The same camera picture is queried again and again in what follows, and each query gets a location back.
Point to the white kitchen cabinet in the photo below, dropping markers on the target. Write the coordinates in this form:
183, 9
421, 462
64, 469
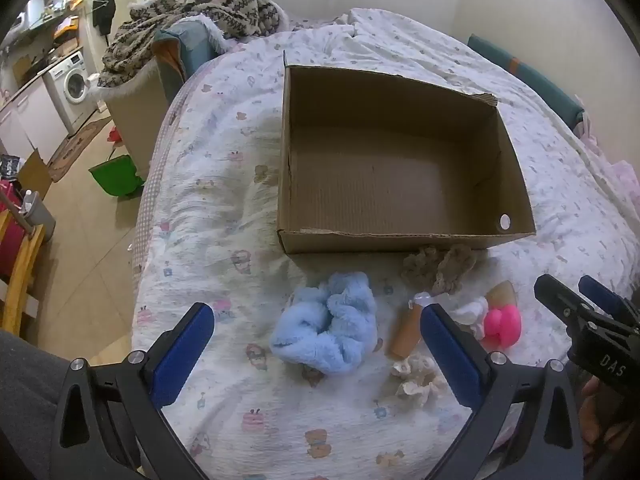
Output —
30, 120

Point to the person's right hand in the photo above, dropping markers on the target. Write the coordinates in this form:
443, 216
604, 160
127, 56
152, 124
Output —
592, 410

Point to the teal pillow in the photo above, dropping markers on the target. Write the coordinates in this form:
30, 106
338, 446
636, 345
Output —
192, 47

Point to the pink soft toy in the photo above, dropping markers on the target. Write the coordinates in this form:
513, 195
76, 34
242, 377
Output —
502, 327

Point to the brown patterned floor rug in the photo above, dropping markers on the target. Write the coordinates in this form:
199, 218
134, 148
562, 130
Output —
77, 152

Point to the grey plastic container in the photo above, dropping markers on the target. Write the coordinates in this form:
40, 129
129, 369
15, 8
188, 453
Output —
40, 217

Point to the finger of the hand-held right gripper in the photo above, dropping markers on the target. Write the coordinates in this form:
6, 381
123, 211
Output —
602, 295
557, 295

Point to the tan soft tube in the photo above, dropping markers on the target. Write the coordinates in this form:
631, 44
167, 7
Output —
407, 332

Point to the cream ruffled scrunchie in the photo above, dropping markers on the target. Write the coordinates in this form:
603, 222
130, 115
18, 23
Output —
415, 377

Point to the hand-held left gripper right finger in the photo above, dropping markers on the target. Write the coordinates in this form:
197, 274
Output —
450, 355

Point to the black hanging garment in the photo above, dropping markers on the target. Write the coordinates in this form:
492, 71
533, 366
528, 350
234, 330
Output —
104, 10

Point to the beige lace scrunchie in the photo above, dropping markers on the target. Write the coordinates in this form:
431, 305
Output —
445, 262

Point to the white printed bed quilt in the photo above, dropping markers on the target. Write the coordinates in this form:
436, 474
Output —
215, 210

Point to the person's grey trouser leg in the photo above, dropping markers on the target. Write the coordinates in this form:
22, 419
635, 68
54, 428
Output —
25, 400

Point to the red bag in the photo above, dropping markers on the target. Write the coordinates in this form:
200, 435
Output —
7, 240

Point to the fluffy light blue scrunchie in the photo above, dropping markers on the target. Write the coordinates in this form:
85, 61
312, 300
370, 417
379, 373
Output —
325, 330

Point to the beige furniture panel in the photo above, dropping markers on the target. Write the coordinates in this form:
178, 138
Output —
137, 120

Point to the flat cardboard piece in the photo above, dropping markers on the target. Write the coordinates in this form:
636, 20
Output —
35, 172

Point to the green plastic bin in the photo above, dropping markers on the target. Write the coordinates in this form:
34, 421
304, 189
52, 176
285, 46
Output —
117, 177

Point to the brown cardboard box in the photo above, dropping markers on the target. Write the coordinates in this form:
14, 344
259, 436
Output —
390, 175

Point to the patterned knit blanket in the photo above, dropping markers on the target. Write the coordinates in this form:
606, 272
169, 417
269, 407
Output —
210, 15

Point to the yellow wooden chair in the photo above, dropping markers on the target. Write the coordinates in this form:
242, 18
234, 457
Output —
22, 270

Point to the teal cushion with orange stripe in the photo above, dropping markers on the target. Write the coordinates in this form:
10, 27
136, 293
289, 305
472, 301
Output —
530, 77

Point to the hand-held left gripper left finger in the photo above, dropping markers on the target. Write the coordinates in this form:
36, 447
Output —
182, 355

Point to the white washing machine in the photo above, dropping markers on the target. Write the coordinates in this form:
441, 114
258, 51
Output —
72, 82

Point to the tan sponge wedge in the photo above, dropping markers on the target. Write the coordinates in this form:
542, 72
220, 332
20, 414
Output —
504, 294

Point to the white soft ball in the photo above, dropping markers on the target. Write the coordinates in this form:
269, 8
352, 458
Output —
470, 312

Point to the pink cloth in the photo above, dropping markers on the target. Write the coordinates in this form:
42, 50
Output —
620, 170

